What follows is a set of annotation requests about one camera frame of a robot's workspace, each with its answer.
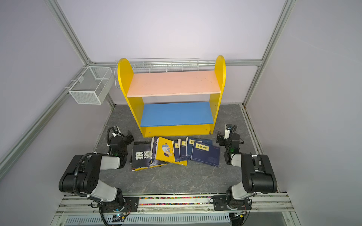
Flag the navy book yellow label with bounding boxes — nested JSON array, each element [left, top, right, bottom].
[[191, 141, 220, 168]]

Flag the black book white characters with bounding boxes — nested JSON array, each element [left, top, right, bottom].
[[132, 142, 167, 171]]

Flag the yellow cartoon cover book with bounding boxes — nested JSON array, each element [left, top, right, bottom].
[[155, 137, 187, 166]]

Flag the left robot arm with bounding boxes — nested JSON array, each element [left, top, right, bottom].
[[58, 127, 134, 211]]

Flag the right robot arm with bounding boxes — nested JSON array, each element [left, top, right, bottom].
[[216, 133, 278, 210]]

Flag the purple cover book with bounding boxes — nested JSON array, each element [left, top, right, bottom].
[[151, 136, 159, 159]]

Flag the yellow wooden bookshelf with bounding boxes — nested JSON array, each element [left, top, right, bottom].
[[117, 56, 226, 137]]

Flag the white mesh box basket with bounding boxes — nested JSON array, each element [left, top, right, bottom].
[[68, 66, 114, 105]]

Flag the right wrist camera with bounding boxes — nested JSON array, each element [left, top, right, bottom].
[[224, 124, 233, 139]]

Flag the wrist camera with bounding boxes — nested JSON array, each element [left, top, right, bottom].
[[224, 124, 233, 139], [111, 126, 124, 137]]

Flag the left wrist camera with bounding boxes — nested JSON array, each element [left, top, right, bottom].
[[111, 126, 124, 137]]

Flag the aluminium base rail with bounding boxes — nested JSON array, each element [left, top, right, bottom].
[[55, 193, 295, 216]]

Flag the white wire rack basket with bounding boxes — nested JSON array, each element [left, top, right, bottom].
[[128, 58, 201, 73]]

